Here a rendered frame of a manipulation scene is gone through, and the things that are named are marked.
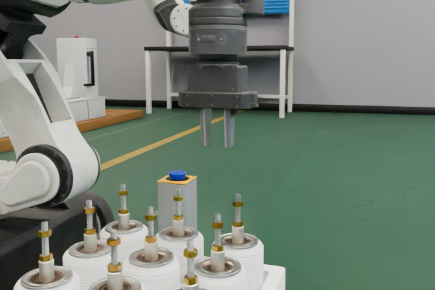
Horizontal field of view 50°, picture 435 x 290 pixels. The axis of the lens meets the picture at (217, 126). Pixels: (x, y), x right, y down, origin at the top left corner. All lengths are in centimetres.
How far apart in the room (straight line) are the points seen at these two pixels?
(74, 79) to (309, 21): 281
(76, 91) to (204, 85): 380
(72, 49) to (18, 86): 338
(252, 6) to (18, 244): 75
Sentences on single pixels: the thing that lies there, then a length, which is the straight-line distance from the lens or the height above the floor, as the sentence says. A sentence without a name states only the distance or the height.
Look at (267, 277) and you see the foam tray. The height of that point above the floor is 18.
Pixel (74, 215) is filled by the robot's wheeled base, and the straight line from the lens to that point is 133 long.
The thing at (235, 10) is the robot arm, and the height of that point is 65.
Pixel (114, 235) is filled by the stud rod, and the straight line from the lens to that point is 70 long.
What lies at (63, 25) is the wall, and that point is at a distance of 692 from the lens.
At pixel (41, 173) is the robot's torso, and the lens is 107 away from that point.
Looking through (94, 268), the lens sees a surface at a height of 24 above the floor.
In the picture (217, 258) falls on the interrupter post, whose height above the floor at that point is 27.
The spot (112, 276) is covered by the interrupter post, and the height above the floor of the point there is 28.
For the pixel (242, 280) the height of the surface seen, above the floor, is 24.
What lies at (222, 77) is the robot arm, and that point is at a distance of 69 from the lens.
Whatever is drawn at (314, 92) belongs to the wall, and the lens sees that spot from 573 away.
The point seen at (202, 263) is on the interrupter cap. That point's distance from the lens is 80.
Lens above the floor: 58
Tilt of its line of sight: 8 degrees down
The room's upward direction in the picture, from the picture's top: straight up
